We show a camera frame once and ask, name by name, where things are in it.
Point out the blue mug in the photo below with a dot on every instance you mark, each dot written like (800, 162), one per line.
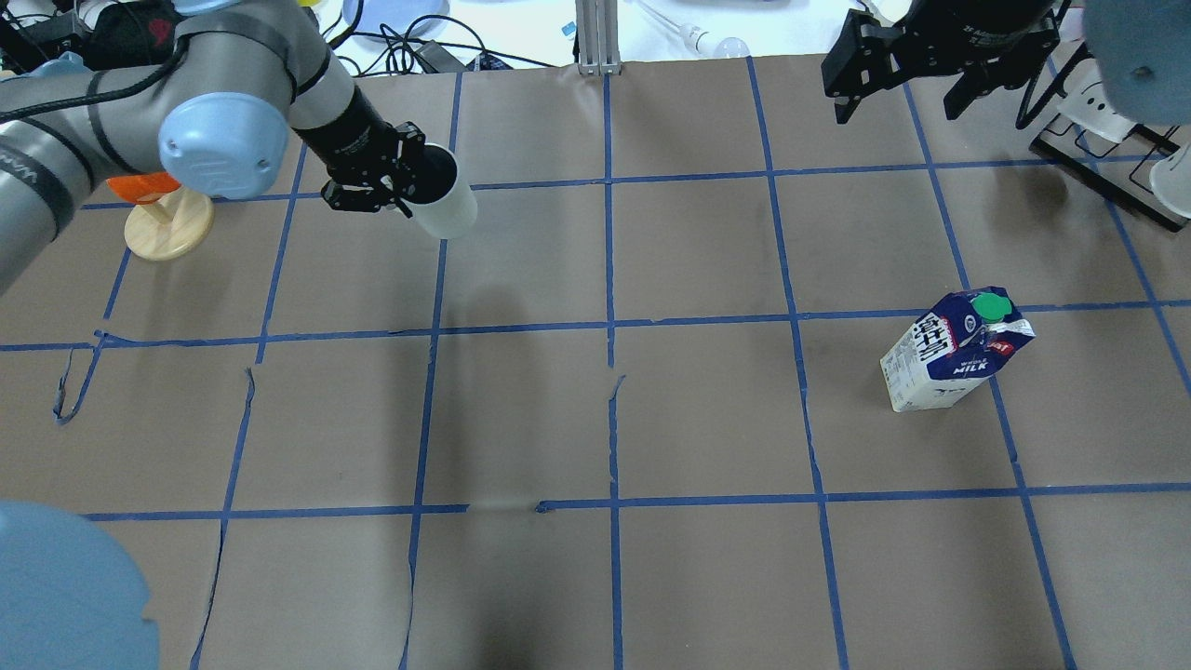
(69, 63)

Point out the white HOME mug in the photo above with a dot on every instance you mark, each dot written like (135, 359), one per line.
(441, 200)

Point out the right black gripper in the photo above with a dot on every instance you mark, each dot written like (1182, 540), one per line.
(977, 20)

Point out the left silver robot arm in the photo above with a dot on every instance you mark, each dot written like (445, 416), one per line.
(243, 78)

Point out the white mug on rack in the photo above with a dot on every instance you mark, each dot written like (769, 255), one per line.
(1169, 181)
(1088, 107)

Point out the aluminium frame post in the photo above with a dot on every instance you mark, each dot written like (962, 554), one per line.
(597, 45)

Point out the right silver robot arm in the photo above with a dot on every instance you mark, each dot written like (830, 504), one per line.
(1141, 48)

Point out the orange mug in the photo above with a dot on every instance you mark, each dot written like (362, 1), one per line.
(143, 189)

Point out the black power adapter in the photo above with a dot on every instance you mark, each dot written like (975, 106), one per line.
(433, 58)

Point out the black wire mug rack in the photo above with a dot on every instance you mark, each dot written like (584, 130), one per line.
(1120, 173)

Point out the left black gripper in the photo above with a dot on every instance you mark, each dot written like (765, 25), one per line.
(345, 132)

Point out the blue white milk carton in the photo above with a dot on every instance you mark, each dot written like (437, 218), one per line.
(966, 338)

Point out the blue plate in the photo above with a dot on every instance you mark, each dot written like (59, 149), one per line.
(369, 16)

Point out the wooden mug tree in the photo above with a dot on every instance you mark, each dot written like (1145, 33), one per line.
(173, 226)

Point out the light bulb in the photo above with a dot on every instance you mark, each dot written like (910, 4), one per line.
(696, 39)

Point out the black computer box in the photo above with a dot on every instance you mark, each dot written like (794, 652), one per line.
(104, 34)

